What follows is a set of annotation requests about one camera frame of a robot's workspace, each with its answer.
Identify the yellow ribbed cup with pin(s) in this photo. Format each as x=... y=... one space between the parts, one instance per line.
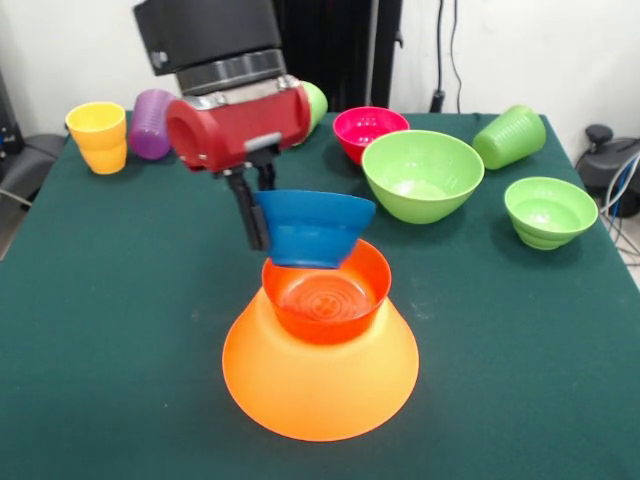
x=100 y=145

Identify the pink bowl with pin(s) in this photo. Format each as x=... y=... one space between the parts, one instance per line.
x=360 y=130

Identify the dark green tablecloth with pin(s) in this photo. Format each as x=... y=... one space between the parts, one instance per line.
x=500 y=350

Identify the blue ribbed bowl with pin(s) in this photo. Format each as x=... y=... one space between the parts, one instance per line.
x=315 y=225

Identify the small green ribbed bowl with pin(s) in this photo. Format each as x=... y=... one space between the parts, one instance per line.
x=550 y=210

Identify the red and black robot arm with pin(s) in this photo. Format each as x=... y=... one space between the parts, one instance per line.
x=210 y=40

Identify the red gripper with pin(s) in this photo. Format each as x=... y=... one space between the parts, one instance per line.
x=235 y=130

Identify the purple cup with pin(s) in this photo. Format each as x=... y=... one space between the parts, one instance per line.
x=147 y=130

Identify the black chair base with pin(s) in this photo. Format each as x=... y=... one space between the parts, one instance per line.
x=35 y=155
x=607 y=160

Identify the red bowl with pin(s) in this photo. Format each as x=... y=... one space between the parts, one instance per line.
x=325 y=325

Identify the green smooth cup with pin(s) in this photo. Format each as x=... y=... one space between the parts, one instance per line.
x=510 y=135

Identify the large green bowl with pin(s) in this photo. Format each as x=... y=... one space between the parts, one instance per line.
x=425 y=170

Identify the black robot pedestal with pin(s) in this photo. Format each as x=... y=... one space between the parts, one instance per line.
x=340 y=50

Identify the green ribbed cup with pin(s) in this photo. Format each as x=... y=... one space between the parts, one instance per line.
x=317 y=105

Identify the large orange bowl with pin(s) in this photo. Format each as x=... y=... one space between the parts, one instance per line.
x=320 y=390

